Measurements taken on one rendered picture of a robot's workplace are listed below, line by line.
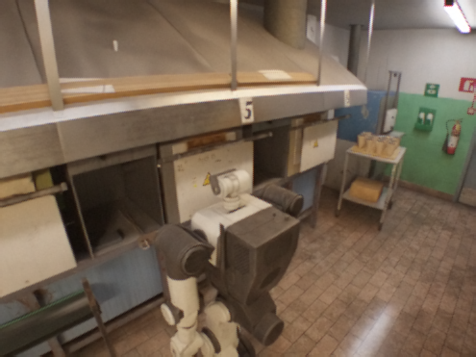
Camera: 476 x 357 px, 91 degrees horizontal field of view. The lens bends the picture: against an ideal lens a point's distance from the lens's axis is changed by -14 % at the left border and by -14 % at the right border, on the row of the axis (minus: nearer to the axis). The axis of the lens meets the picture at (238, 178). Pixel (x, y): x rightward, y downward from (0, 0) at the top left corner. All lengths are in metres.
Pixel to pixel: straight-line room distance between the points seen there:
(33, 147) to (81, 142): 0.16
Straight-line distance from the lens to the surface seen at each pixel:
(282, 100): 1.75
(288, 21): 2.67
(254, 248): 0.72
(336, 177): 4.44
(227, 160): 1.72
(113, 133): 1.13
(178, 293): 0.86
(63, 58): 1.41
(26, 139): 1.08
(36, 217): 1.35
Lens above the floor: 1.80
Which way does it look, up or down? 23 degrees down
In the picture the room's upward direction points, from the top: straight up
